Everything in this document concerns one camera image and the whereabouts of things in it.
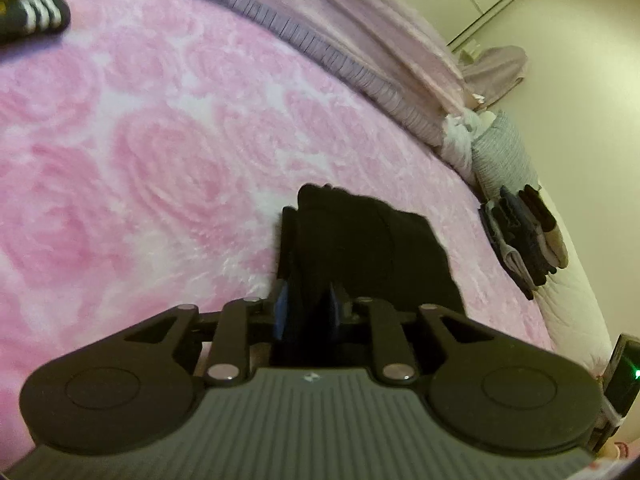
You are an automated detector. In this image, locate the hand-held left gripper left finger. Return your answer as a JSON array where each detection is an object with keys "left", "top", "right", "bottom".
[{"left": 65, "top": 285, "right": 297, "bottom": 387}]

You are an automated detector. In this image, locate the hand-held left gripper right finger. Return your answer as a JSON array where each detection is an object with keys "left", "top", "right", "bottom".
[{"left": 325, "top": 282, "right": 552, "bottom": 387}]

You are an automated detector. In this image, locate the black garment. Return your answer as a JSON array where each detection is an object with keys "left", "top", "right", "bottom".
[{"left": 271, "top": 182, "right": 464, "bottom": 367}]

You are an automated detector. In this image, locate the stack of folded clothes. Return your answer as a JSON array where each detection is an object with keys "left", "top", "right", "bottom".
[{"left": 477, "top": 184, "right": 571, "bottom": 302}]

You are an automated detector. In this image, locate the white quilted mattress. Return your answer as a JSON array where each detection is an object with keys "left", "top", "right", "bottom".
[{"left": 520, "top": 180, "right": 615, "bottom": 378}]

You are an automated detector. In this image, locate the pink rose-pattern blanket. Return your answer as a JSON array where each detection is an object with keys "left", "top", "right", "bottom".
[{"left": 0, "top": 0, "right": 557, "bottom": 403}]

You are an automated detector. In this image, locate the white crumpled cloth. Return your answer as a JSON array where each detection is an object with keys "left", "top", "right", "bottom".
[{"left": 441, "top": 109, "right": 497, "bottom": 173}]

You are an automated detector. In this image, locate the grey ribbed pillow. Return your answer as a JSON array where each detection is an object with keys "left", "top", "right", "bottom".
[{"left": 470, "top": 110, "right": 542, "bottom": 202}]

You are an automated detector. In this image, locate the lavender ruffled quilt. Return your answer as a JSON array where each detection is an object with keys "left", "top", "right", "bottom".
[{"left": 160, "top": 0, "right": 476, "bottom": 150}]

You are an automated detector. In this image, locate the lavender draped cloth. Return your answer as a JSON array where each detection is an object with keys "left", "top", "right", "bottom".
[{"left": 461, "top": 45, "right": 529, "bottom": 107}]

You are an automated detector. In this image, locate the dark striped garment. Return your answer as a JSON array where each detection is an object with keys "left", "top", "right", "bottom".
[{"left": 0, "top": 0, "right": 72, "bottom": 46}]

